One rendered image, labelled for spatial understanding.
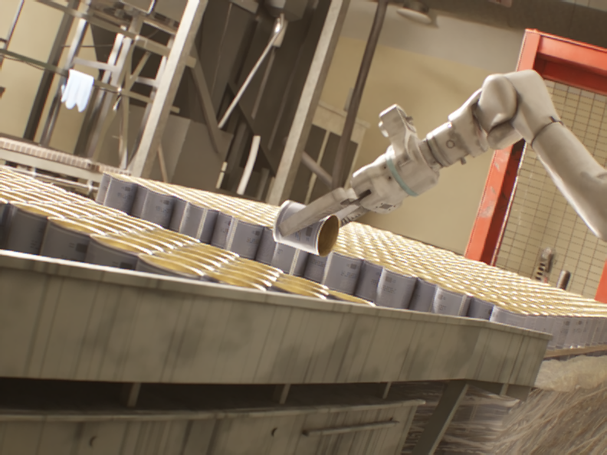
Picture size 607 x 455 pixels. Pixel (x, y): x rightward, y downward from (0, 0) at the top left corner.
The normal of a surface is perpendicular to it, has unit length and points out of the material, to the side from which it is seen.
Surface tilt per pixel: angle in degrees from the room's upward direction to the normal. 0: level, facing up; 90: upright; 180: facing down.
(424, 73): 90
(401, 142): 68
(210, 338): 90
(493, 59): 90
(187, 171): 90
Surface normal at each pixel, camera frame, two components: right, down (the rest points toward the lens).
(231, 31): 0.81, 0.28
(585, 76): -0.50, -0.11
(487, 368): 0.64, 0.23
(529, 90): 0.11, -0.58
